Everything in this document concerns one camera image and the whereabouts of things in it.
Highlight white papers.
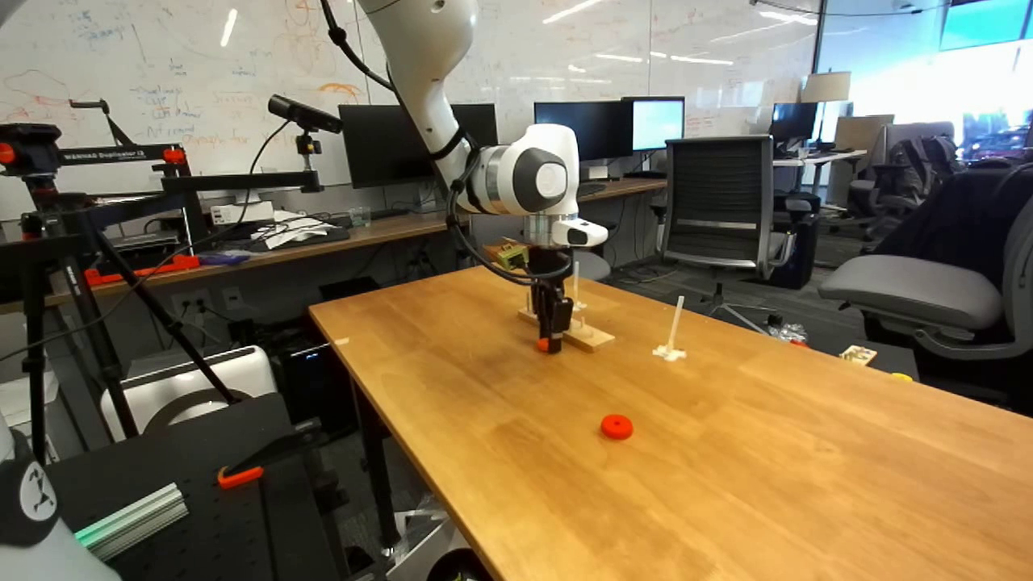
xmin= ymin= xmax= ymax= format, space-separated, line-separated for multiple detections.
xmin=249 ymin=213 xmax=343 ymax=251

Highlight black cap with logo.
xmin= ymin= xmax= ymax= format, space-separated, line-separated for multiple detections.
xmin=0 ymin=455 xmax=63 ymax=548

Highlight beige lamp shade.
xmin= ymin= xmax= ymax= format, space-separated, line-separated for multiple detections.
xmin=799 ymin=67 xmax=854 ymax=105

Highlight black equipment case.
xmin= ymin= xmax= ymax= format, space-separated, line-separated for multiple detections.
xmin=44 ymin=391 xmax=349 ymax=581

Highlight long wooden desk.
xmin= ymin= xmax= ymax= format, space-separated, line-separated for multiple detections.
xmin=84 ymin=173 xmax=671 ymax=315

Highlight large black computer monitor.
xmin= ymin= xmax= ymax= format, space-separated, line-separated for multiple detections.
xmin=337 ymin=101 xmax=501 ymax=186

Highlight silver metal tube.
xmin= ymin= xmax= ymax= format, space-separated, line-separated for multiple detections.
xmin=72 ymin=482 xmax=191 ymax=565

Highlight black table leg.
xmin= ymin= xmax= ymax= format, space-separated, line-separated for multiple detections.
xmin=349 ymin=391 xmax=406 ymax=552

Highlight clear plastic rod stand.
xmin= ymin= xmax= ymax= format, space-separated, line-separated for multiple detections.
xmin=566 ymin=255 xmax=595 ymax=315
xmin=649 ymin=293 xmax=692 ymax=365

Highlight wooden peg board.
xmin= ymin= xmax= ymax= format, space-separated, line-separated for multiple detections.
xmin=517 ymin=302 xmax=616 ymax=355

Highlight black camera tripod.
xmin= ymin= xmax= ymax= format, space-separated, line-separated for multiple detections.
xmin=0 ymin=96 xmax=327 ymax=455

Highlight dark background office chair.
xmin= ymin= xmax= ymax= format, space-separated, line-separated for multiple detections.
xmin=841 ymin=132 xmax=964 ymax=236

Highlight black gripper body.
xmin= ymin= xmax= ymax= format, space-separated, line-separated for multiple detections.
xmin=525 ymin=244 xmax=577 ymax=310

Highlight white robot controller box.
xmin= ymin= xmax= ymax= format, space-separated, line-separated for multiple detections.
xmin=96 ymin=342 xmax=281 ymax=445

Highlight red tool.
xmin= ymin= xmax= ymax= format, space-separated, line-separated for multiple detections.
xmin=80 ymin=251 xmax=205 ymax=289

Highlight black mesh office chair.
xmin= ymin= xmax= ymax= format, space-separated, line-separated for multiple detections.
xmin=655 ymin=134 xmax=821 ymax=293

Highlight grey office chair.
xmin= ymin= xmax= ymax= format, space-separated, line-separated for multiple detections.
xmin=818 ymin=189 xmax=1033 ymax=415

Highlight lit computer monitor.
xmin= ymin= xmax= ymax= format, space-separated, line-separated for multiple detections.
xmin=622 ymin=95 xmax=688 ymax=155

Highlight black clamp orange handle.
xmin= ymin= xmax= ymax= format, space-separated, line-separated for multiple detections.
xmin=213 ymin=415 xmax=327 ymax=494

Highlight black stereo camera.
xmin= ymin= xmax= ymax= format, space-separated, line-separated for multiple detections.
xmin=266 ymin=90 xmax=349 ymax=140

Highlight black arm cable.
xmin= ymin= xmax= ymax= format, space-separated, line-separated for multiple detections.
xmin=315 ymin=0 xmax=569 ymax=289

